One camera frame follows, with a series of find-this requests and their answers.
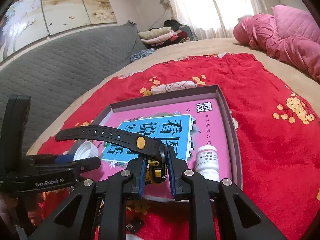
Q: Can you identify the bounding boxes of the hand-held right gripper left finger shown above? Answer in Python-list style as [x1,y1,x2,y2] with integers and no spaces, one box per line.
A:
[27,159,150,240]

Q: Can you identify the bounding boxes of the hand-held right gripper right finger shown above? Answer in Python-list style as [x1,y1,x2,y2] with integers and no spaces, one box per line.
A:
[167,146,288,240]

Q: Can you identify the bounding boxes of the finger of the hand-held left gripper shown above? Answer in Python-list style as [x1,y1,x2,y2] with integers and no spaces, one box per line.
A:
[27,154,75,165]
[35,157,102,174]

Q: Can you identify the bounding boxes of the white bottle cap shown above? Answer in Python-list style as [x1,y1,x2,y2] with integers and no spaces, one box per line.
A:
[74,141,100,161]

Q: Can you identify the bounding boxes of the black yellow wristwatch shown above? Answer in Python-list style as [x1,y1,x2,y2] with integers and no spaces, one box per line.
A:
[55,126,170,184]

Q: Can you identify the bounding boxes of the white pill bottle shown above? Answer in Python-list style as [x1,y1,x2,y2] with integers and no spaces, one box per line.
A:
[195,146,220,182]

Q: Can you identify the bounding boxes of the grey cardboard box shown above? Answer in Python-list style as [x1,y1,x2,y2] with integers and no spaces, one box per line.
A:
[94,84,243,203]

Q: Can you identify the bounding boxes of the pink book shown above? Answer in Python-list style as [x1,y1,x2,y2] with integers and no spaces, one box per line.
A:
[96,100,233,200]

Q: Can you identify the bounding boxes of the grey quilted headboard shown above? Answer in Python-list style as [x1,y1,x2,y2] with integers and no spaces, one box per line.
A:
[0,22,148,155]

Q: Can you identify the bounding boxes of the red floral blanket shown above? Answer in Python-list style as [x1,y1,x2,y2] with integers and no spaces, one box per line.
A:
[26,52,320,240]

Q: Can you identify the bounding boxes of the blue patterned cloth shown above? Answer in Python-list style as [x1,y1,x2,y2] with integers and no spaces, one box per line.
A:
[130,47,157,63]

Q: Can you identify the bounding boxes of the beige bed sheet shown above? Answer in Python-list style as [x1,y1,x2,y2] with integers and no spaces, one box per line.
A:
[26,37,320,155]

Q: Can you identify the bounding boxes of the stack of folded clothes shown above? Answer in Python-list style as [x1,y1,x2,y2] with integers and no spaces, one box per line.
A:
[137,19,195,49]

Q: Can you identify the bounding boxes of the white curtain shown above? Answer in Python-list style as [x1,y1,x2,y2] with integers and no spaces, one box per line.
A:
[160,0,275,40]

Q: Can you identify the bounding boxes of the pink quilt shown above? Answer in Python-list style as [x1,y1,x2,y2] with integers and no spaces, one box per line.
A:
[233,5,320,82]

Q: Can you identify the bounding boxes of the floral wall painting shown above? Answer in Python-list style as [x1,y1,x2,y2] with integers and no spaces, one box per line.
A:
[0,0,118,60]

